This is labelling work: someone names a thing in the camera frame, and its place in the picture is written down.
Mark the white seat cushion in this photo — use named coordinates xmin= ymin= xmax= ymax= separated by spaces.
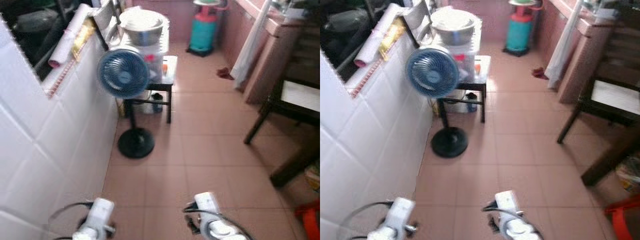
xmin=591 ymin=80 xmax=640 ymax=116
xmin=281 ymin=80 xmax=321 ymax=113

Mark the dark wooden table leg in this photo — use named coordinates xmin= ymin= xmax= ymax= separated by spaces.
xmin=581 ymin=125 xmax=640 ymax=187
xmin=270 ymin=131 xmax=321 ymax=189

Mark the yellow packet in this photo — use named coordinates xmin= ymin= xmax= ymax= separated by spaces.
xmin=71 ymin=19 xmax=96 ymax=62
xmin=378 ymin=19 xmax=407 ymax=62

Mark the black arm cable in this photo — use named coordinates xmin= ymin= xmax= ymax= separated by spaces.
xmin=481 ymin=201 xmax=546 ymax=240
xmin=336 ymin=201 xmax=396 ymax=240
xmin=182 ymin=202 xmax=256 ymax=240
xmin=47 ymin=201 xmax=96 ymax=240

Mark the small black metal table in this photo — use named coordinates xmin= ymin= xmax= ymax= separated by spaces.
xmin=122 ymin=55 xmax=179 ymax=125
xmin=436 ymin=55 xmax=492 ymax=124

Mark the black round pot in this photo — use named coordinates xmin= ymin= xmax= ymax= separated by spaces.
xmin=12 ymin=9 xmax=57 ymax=35
xmin=325 ymin=9 xmax=372 ymax=35

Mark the pink tiled counter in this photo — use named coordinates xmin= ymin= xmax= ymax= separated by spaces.
xmin=220 ymin=0 xmax=321 ymax=105
xmin=537 ymin=0 xmax=640 ymax=105

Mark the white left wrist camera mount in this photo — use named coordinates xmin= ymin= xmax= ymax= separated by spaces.
xmin=386 ymin=197 xmax=417 ymax=231
xmin=86 ymin=198 xmax=116 ymax=232

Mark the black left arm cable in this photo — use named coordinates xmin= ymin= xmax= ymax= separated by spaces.
xmin=336 ymin=201 xmax=396 ymax=240
xmin=47 ymin=201 xmax=96 ymax=240

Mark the teal gas cylinder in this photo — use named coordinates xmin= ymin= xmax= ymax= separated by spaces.
xmin=187 ymin=0 xmax=221 ymax=57
xmin=502 ymin=0 xmax=536 ymax=56

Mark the colourful bag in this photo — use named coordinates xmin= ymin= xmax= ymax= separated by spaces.
xmin=615 ymin=155 xmax=640 ymax=195
xmin=304 ymin=160 xmax=321 ymax=193

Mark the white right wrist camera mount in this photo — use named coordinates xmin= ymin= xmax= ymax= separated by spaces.
xmin=194 ymin=192 xmax=222 ymax=223
xmin=495 ymin=190 xmax=523 ymax=221

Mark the silver metal tray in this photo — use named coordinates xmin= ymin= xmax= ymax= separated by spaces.
xmin=402 ymin=0 xmax=433 ymax=48
xmin=92 ymin=0 xmax=123 ymax=51

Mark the rolled white paper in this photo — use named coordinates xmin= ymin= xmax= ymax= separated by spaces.
xmin=354 ymin=4 xmax=403 ymax=68
xmin=48 ymin=4 xmax=93 ymax=69

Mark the white plastic container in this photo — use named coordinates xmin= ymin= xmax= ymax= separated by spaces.
xmin=120 ymin=30 xmax=170 ymax=83
xmin=450 ymin=30 xmax=482 ymax=83

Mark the white leaning sheet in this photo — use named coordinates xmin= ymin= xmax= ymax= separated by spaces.
xmin=230 ymin=0 xmax=275 ymax=90
xmin=544 ymin=0 xmax=583 ymax=91

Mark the steel bowl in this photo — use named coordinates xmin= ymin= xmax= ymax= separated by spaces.
xmin=431 ymin=7 xmax=477 ymax=46
xmin=119 ymin=7 xmax=166 ymax=47

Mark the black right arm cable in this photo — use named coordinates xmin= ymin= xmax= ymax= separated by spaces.
xmin=182 ymin=202 xmax=256 ymax=240
xmin=481 ymin=201 xmax=546 ymax=240

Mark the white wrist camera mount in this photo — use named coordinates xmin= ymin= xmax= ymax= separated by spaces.
xmin=194 ymin=192 xmax=222 ymax=223
xmin=386 ymin=197 xmax=417 ymax=231
xmin=86 ymin=198 xmax=116 ymax=232
xmin=495 ymin=190 xmax=523 ymax=221

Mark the dark wooden chair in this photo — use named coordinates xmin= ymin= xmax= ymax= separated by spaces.
xmin=556 ymin=25 xmax=640 ymax=145
xmin=244 ymin=22 xmax=321 ymax=146

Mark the red plastic stool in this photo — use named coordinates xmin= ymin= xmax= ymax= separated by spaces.
xmin=604 ymin=195 xmax=640 ymax=240
xmin=295 ymin=199 xmax=321 ymax=240

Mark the blue standing fan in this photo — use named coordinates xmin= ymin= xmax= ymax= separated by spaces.
xmin=96 ymin=47 xmax=155 ymax=160
xmin=406 ymin=46 xmax=469 ymax=159

